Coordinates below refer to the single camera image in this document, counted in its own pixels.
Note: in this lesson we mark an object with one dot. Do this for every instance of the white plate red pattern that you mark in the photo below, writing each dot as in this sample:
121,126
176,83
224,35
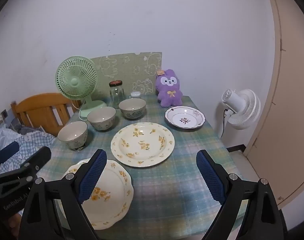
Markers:
184,121

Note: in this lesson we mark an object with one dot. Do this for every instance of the green cartoon animal wall mat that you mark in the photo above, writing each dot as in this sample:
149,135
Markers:
127,65

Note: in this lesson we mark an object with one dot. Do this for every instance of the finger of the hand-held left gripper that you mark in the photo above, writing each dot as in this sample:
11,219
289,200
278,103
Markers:
39,157
8,151

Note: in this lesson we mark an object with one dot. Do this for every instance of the wooden headboard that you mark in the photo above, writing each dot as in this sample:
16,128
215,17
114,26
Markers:
39,107

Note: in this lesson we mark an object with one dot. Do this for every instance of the medium floral ceramic bowl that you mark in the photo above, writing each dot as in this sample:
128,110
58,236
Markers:
100,117

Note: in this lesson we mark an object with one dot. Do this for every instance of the beige door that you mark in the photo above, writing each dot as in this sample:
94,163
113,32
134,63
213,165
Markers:
286,105

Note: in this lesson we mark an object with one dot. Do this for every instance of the white standing fan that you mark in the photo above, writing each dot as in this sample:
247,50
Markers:
244,110

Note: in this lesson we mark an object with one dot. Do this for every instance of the round yellow flower plate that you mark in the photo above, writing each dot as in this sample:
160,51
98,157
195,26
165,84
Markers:
142,142

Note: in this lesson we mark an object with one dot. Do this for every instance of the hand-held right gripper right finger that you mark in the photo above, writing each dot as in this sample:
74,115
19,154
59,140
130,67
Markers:
210,177

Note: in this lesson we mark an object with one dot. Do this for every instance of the glass jar dark lid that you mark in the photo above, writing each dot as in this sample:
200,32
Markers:
116,93

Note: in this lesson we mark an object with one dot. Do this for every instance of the plaid tablecloth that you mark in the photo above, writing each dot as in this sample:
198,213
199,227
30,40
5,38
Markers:
167,192

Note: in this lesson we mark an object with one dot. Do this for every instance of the green desk fan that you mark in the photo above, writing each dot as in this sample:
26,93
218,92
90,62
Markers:
75,81

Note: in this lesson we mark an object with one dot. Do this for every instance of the grey cloth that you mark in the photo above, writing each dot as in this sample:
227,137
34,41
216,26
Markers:
24,130

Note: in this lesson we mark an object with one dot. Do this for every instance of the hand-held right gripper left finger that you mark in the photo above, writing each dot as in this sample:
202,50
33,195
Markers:
92,177

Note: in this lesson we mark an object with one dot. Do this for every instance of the wall socket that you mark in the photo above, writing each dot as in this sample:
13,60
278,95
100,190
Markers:
3,115

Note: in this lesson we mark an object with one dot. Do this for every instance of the scalloped yellow flower plate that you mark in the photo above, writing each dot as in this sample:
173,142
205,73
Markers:
112,197

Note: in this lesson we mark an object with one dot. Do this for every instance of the cotton swab container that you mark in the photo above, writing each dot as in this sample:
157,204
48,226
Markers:
135,95

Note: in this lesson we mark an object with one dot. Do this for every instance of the small floral ceramic bowl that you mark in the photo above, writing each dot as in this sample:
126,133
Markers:
72,132

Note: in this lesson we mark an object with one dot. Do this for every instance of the purple plush bunny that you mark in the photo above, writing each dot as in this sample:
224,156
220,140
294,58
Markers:
169,97

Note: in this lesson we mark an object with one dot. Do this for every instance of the large floral ceramic bowl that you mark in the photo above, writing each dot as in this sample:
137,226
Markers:
132,105

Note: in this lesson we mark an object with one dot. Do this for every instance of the blue checked blanket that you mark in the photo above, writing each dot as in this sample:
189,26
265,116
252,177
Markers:
29,145

